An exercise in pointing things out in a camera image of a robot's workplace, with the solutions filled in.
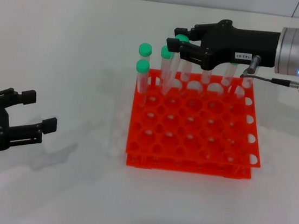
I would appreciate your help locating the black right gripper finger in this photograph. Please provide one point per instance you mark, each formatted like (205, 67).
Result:
(175, 45)
(194, 31)

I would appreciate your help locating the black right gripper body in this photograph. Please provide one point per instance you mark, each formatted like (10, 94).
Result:
(239, 44)

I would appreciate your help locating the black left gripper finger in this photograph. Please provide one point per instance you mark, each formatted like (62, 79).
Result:
(49, 125)
(28, 96)

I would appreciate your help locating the clear test tube green cap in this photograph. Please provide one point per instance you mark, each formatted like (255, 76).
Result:
(165, 54)
(186, 70)
(229, 75)
(181, 37)
(247, 84)
(207, 76)
(143, 66)
(145, 49)

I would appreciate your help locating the orange plastic test tube rack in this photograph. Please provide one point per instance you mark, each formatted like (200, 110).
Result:
(180, 126)

